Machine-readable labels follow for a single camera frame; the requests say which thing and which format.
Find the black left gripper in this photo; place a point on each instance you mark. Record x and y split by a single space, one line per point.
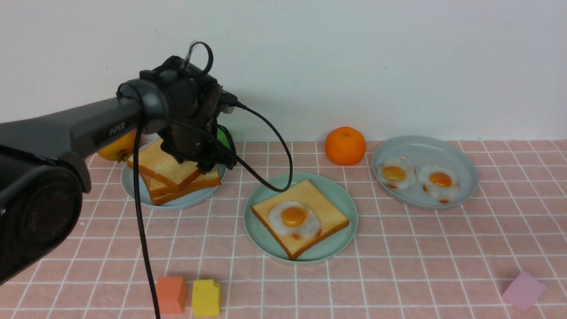
191 97

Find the toast slice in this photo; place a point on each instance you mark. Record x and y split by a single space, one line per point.
331 219
208 177
161 166
158 201

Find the fried egg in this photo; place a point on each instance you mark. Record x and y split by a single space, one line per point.
295 220
398 173
439 183

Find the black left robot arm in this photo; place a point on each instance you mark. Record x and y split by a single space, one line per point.
43 169

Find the green cube block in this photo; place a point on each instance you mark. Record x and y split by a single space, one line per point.
225 137

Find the blue-grey bread plate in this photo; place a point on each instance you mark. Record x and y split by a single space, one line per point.
128 177

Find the red yellow apple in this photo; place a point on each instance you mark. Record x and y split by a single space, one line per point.
120 150

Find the orange mandarin fruit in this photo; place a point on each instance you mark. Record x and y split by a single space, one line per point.
345 146

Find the yellow notched block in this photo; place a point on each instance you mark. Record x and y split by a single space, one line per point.
206 299

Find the orange cube block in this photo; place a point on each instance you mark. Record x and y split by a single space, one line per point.
171 295

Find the grey egg plate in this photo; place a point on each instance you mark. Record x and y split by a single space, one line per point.
423 150

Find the pink cube block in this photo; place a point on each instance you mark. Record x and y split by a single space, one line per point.
523 292

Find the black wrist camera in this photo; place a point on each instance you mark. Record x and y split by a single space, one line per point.
228 102

